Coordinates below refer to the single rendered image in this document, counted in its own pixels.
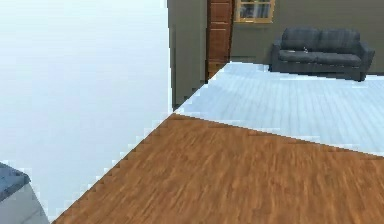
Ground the dark grey sofa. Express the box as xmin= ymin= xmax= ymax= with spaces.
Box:
xmin=269 ymin=26 xmax=376 ymax=82

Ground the wooden framed window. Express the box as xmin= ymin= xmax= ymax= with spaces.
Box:
xmin=233 ymin=0 xmax=276 ymax=24

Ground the brown wooden room door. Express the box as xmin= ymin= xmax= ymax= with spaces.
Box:
xmin=206 ymin=0 xmax=234 ymax=81

